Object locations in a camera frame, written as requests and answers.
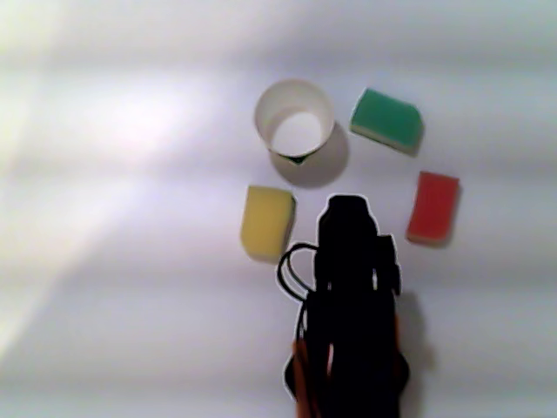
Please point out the red sponge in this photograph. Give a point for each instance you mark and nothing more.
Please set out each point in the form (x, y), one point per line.
(433, 206)

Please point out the yellow sponge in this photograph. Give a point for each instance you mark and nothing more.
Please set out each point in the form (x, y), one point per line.
(266, 222)

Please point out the white paper cup green band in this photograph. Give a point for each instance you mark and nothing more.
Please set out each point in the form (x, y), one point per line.
(296, 130)

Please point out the green sponge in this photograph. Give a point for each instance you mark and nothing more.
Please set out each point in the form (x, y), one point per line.
(387, 117)

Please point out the orange tape strip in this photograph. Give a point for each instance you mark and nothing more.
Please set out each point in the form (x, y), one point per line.
(301, 379)

